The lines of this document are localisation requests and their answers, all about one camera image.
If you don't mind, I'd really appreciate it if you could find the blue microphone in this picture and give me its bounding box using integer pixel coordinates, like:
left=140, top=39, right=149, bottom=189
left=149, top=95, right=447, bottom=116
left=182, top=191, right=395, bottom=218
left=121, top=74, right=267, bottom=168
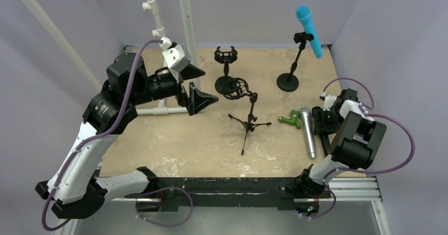
left=295, top=5, right=323, bottom=59

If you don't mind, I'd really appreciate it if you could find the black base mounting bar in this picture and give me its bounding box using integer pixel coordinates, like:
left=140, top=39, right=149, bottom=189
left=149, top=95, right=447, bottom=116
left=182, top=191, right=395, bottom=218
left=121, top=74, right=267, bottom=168
left=125, top=177, right=330, bottom=211

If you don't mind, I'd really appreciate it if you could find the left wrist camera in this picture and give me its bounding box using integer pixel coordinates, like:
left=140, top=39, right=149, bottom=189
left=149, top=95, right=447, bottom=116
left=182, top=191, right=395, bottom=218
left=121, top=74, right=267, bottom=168
left=160, top=37, right=191, bottom=74

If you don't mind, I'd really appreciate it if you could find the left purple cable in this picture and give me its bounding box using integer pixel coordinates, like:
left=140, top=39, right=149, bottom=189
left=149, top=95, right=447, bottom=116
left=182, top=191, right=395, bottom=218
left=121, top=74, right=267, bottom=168
left=41, top=39, right=165, bottom=232

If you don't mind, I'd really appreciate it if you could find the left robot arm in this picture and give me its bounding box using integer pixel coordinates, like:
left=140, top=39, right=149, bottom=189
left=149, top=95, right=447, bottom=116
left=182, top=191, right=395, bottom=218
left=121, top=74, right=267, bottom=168
left=35, top=53, right=218, bottom=220

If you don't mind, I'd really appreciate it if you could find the white PVC pipe frame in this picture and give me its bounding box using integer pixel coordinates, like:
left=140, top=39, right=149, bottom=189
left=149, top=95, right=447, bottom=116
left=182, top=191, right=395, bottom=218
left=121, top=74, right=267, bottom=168
left=21, top=0, right=197, bottom=115

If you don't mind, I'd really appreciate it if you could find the black microphone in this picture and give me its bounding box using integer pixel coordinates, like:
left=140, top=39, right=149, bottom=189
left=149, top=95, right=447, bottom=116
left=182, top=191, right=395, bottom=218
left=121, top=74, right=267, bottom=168
left=319, top=133, right=331, bottom=156

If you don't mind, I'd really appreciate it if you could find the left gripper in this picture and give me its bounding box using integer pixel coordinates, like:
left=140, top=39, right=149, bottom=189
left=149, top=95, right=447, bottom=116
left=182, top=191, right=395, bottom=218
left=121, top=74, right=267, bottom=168
left=128, top=62, right=218, bottom=114

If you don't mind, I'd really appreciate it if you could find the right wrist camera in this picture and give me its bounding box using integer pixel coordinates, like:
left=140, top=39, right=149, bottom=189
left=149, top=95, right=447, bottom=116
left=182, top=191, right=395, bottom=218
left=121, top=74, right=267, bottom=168
left=320, top=91, right=337, bottom=111

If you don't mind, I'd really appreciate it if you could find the silver grey microphone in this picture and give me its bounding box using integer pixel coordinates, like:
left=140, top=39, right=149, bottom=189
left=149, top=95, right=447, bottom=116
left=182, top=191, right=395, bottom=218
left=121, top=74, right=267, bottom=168
left=300, top=107, right=316, bottom=159

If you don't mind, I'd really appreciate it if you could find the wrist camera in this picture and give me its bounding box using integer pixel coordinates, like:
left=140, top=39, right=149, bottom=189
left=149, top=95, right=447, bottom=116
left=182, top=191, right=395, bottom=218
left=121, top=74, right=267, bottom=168
left=320, top=91, right=337, bottom=111
left=160, top=37, right=191, bottom=74

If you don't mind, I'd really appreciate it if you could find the black clip round-base stand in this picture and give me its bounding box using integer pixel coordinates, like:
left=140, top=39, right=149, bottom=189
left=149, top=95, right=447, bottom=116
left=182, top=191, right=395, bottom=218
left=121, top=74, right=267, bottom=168
left=276, top=32, right=314, bottom=92

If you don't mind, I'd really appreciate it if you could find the black tripod mic stand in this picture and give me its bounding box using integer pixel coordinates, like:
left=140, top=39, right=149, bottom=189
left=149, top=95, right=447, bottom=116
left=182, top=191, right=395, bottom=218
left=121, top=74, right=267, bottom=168
left=221, top=78, right=272, bottom=156

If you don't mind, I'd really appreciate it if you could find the green tap faucet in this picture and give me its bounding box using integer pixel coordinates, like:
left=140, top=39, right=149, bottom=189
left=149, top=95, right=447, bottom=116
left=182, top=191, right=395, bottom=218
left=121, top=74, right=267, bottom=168
left=278, top=109, right=302, bottom=129

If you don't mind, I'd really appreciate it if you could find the black shock-mount round-base stand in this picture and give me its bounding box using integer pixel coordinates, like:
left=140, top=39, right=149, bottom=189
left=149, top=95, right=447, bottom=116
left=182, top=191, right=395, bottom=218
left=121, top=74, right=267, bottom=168
left=214, top=46, right=238, bottom=94

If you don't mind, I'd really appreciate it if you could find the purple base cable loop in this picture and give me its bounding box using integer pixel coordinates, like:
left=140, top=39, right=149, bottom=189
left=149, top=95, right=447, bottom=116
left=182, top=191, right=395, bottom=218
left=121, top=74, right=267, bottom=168
left=135, top=186, right=194, bottom=228

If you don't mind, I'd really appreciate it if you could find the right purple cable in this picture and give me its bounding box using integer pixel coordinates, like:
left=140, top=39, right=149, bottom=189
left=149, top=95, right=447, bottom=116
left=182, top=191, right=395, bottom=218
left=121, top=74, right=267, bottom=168
left=322, top=78, right=416, bottom=220

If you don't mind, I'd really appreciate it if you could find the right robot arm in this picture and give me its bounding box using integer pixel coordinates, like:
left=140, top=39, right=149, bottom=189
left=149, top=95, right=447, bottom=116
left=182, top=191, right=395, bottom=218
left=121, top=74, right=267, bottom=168
left=295, top=89, right=387, bottom=196

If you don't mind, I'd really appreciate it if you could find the aluminium rail frame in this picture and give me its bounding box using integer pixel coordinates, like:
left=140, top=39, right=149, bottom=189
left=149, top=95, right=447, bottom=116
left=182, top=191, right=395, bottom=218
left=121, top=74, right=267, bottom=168
left=55, top=44, right=391, bottom=235

